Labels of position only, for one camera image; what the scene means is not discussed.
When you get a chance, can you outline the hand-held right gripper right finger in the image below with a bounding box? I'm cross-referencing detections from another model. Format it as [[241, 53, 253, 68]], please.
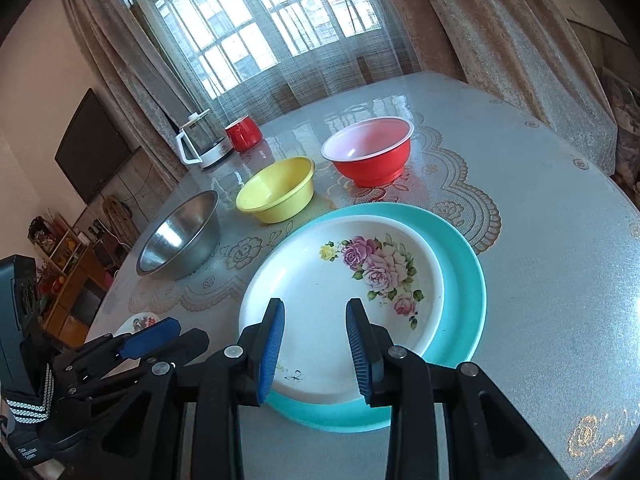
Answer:
[[345, 298, 571, 480]]

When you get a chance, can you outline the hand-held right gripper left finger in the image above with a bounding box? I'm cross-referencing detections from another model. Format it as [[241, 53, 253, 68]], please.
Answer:
[[85, 298, 286, 480]]

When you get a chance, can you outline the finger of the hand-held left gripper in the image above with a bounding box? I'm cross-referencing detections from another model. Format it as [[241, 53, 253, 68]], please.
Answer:
[[52, 317, 182, 386], [75, 329, 210, 396]]

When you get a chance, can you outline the white deep plate red print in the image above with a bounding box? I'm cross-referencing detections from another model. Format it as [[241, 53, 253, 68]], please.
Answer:
[[114, 311, 161, 338]]

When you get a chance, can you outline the white rose print plate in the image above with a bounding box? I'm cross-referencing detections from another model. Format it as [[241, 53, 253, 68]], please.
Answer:
[[238, 215, 445, 406]]

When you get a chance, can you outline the stainless steel bowl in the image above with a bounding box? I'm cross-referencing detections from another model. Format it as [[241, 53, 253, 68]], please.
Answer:
[[136, 190, 222, 281]]

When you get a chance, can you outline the teal plate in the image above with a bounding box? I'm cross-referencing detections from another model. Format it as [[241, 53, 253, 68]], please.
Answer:
[[265, 203, 487, 434]]

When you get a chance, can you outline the yellow plate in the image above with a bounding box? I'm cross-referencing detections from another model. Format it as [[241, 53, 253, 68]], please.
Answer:
[[235, 156, 316, 224]]

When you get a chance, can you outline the red plastic bowl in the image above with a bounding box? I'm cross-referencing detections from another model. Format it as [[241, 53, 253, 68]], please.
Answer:
[[320, 116, 415, 188]]

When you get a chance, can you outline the wooden shelf cabinet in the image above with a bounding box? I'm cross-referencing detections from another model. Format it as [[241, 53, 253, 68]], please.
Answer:
[[27, 212, 123, 351]]

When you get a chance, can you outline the wooden folding chair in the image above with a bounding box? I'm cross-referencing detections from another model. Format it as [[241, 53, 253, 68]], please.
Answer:
[[101, 195, 132, 238]]

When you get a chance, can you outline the gold lace floral table mat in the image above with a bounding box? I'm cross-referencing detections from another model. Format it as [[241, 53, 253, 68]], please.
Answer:
[[127, 120, 503, 316]]

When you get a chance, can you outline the white glass electric kettle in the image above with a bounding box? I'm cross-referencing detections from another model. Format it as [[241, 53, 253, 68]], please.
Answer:
[[176, 109, 233, 169]]

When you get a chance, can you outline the red mug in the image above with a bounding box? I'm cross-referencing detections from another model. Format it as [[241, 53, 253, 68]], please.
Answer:
[[224, 115, 264, 153]]

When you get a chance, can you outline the beige velvet curtain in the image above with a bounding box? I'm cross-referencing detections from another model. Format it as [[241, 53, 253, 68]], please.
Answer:
[[367, 0, 618, 177], [59, 0, 213, 183]]

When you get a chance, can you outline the white sheer curtain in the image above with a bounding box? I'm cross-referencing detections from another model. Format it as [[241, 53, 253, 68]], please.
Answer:
[[125, 0, 426, 126]]

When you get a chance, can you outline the barred window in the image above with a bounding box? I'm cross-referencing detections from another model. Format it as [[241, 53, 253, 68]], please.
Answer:
[[150, 0, 396, 103]]

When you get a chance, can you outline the printed cloth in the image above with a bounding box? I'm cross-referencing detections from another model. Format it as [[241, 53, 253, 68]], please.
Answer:
[[600, 70, 640, 196]]

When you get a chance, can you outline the black white striped strap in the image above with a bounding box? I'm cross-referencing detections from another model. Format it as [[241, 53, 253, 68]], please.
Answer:
[[4, 360, 57, 423]]

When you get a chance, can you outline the black wall television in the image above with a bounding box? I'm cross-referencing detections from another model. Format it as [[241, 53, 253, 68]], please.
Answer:
[[55, 87, 142, 206]]

